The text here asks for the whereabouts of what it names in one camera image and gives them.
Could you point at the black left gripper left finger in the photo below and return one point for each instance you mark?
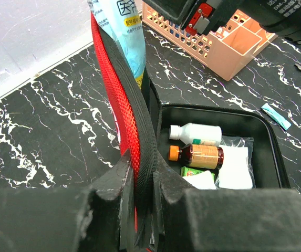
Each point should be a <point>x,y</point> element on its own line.
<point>98,217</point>

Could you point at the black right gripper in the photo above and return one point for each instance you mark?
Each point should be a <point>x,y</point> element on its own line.
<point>196,17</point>

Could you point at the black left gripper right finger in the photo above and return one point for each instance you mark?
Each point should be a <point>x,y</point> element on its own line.
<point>188,219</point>

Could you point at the white gauze pad packet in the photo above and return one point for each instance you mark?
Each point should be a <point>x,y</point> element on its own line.
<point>202,181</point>

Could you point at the small green medicine box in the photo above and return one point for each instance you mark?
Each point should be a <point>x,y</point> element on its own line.
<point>187,171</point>

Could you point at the brown bottle orange cap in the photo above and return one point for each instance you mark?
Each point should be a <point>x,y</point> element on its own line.
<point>197,156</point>

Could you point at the clear bag white gauze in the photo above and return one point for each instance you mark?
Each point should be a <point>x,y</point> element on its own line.
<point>236,172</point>

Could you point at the red black medicine case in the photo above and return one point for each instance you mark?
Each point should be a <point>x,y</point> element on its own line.
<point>141,119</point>

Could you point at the blue cotton swab packet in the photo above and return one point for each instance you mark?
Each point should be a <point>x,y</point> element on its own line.
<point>121,21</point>

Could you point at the white plastic bottle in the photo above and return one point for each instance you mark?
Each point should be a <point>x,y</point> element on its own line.
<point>200,134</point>

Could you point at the peach plastic desk organizer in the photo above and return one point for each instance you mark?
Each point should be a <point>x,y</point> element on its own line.
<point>226,51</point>

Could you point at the small teal sachet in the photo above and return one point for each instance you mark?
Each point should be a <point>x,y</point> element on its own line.
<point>278,118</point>

